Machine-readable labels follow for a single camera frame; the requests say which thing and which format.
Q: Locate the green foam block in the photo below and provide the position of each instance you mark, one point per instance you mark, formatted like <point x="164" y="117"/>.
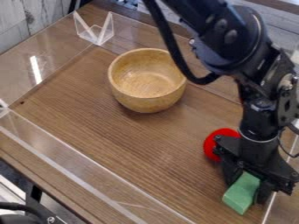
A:
<point x="240" y="194"/>

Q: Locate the wooden brown bowl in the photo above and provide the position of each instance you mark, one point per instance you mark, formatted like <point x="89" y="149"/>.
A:
<point x="145" y="81"/>

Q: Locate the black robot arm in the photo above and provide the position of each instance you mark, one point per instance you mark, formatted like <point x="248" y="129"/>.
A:
<point x="232" y="46"/>

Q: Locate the red plush strawberry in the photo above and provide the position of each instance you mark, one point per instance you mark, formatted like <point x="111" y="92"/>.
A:
<point x="208" y="144"/>

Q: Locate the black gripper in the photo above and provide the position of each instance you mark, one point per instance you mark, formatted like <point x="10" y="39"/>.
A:
<point x="256" y="157"/>

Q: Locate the black metal table frame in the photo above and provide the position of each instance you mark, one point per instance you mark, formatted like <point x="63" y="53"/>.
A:
<point x="21" y="210"/>

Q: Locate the clear acrylic enclosure wall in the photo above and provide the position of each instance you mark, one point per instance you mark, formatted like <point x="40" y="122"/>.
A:
<point x="84" y="185"/>

